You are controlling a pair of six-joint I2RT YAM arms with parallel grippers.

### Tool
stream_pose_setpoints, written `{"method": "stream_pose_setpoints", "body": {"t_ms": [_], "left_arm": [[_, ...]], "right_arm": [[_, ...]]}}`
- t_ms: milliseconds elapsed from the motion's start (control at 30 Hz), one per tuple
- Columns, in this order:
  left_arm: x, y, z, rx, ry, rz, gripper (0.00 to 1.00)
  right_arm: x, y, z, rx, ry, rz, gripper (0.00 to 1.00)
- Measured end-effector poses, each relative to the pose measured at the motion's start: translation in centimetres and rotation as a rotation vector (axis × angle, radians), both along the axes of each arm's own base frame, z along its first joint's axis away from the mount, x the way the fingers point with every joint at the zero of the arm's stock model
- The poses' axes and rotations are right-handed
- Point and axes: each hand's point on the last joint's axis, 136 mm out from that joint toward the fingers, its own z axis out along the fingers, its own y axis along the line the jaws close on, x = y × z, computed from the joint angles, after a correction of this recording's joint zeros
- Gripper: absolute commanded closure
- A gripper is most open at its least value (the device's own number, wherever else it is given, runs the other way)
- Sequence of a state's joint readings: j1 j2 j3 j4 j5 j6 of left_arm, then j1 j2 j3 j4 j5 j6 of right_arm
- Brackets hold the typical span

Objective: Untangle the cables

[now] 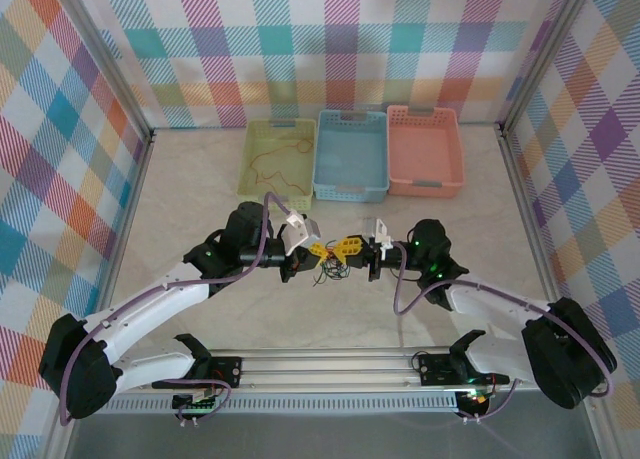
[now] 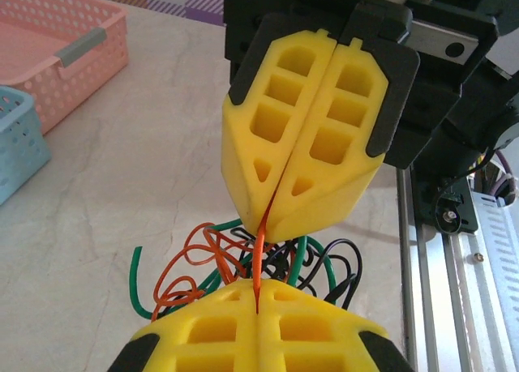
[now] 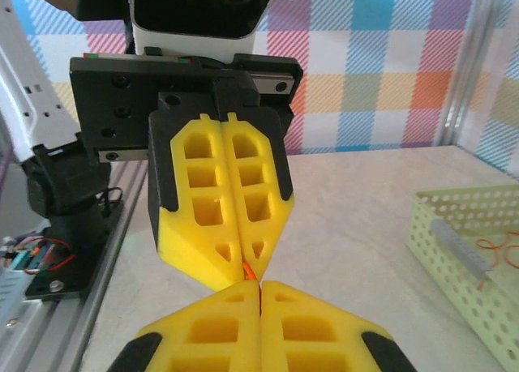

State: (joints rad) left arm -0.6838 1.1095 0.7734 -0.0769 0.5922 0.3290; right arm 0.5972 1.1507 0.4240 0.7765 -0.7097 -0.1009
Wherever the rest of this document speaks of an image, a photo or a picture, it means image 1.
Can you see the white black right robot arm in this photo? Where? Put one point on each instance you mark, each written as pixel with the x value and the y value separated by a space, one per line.
pixel 485 301

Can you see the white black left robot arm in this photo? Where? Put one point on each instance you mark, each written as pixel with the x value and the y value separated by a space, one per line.
pixel 150 299

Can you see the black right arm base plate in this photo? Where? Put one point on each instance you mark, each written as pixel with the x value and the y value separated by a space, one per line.
pixel 435 369

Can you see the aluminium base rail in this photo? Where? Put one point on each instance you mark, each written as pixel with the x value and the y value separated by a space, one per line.
pixel 325 371

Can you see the salmon pink perforated basket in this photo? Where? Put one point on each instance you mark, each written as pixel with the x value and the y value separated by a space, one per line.
pixel 425 149

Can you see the pale green perforated basket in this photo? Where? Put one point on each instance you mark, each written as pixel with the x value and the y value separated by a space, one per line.
pixel 280 199

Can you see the aluminium side rail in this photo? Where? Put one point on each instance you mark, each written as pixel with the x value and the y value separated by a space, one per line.
pixel 530 219
pixel 125 229

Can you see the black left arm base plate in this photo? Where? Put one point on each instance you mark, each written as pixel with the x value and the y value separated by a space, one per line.
pixel 225 369

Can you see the light blue perforated basket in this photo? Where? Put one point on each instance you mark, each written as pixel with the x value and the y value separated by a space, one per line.
pixel 350 149

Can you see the aluminium corner post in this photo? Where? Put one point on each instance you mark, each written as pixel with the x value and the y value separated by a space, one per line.
pixel 107 64
pixel 545 54

